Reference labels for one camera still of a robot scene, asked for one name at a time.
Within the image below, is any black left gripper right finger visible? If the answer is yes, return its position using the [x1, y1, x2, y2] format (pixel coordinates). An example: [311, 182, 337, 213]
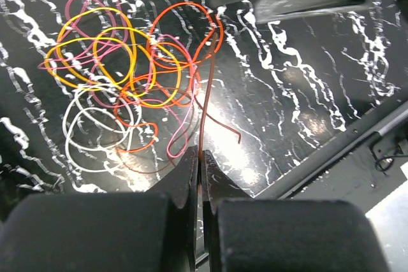
[201, 150, 390, 271]

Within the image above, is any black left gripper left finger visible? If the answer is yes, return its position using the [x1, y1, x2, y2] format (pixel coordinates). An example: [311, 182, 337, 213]
[1, 146, 198, 271]

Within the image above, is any brown thin cable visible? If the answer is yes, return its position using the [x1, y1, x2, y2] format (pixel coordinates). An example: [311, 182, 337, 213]
[114, 31, 242, 175]

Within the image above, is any white thin cable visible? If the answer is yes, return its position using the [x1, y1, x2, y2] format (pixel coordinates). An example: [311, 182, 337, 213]
[62, 83, 143, 174]

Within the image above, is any yellow thin cable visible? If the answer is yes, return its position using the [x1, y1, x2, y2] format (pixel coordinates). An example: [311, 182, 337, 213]
[43, 6, 182, 109]

